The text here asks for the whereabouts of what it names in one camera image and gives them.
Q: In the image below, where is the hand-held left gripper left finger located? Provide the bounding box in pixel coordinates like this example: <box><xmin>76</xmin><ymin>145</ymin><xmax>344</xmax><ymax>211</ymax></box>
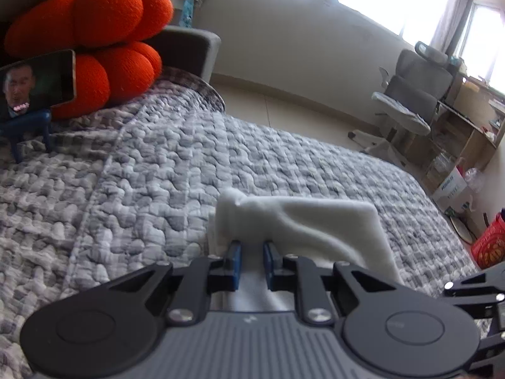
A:
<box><xmin>110</xmin><ymin>240</ymin><xmax>242</xmax><ymax>325</ymax></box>

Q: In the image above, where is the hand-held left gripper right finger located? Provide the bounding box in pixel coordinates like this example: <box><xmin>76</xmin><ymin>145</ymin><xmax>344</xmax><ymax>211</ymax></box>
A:
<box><xmin>263</xmin><ymin>240</ymin><xmax>399</xmax><ymax>325</ymax></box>

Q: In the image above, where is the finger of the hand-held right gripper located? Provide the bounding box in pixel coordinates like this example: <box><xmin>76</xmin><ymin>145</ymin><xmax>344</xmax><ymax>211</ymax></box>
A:
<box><xmin>443</xmin><ymin>261</ymin><xmax>505</xmax><ymax>320</ymax></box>
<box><xmin>469</xmin><ymin>329</ymin><xmax>505</xmax><ymax>372</ymax></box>

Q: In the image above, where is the white t-shirt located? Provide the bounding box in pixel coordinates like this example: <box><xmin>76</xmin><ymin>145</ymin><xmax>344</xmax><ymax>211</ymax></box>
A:
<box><xmin>207</xmin><ymin>189</ymin><xmax>399</xmax><ymax>312</ymax></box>

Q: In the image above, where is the red bag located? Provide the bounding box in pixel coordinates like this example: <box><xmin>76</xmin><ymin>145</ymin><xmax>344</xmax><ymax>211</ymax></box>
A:
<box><xmin>471</xmin><ymin>213</ymin><xmax>505</xmax><ymax>271</ymax></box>

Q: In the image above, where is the white cardboard box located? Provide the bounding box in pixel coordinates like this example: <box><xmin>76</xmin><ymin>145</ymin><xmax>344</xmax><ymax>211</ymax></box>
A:
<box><xmin>432</xmin><ymin>166</ymin><xmax>468</xmax><ymax>216</ymax></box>

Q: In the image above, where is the grey patterned quilt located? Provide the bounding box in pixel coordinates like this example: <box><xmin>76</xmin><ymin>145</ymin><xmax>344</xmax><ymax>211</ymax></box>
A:
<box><xmin>0</xmin><ymin>67</ymin><xmax>486</xmax><ymax>379</ymax></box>

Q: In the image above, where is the wooden desk shelf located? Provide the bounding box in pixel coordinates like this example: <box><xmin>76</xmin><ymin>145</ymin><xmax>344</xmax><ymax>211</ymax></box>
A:
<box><xmin>418</xmin><ymin>67</ymin><xmax>505</xmax><ymax>214</ymax></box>

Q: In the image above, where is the grey office chair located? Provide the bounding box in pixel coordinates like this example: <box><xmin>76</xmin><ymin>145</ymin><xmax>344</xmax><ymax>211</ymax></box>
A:
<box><xmin>349</xmin><ymin>41</ymin><xmax>460</xmax><ymax>162</ymax></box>

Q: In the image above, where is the grey sofa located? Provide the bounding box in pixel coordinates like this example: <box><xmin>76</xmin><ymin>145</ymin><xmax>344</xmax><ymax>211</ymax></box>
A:
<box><xmin>152</xmin><ymin>26</ymin><xmax>222</xmax><ymax>83</ymax></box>

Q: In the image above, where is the blue phone stand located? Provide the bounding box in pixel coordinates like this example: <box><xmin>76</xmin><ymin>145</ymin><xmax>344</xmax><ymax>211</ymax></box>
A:
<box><xmin>0</xmin><ymin>108</ymin><xmax>54</xmax><ymax>162</ymax></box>

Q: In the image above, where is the white shelf with items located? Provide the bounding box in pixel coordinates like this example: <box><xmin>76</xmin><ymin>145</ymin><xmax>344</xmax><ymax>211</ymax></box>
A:
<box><xmin>152</xmin><ymin>0</ymin><xmax>204</xmax><ymax>28</ymax></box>

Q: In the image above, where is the smartphone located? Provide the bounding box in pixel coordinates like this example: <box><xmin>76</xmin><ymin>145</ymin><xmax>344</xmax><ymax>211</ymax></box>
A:
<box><xmin>0</xmin><ymin>49</ymin><xmax>76</xmax><ymax>121</ymax></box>

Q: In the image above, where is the sheer curtain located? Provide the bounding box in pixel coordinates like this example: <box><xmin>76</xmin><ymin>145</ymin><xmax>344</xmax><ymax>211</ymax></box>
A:
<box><xmin>428</xmin><ymin>0</ymin><xmax>478</xmax><ymax>58</ymax></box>

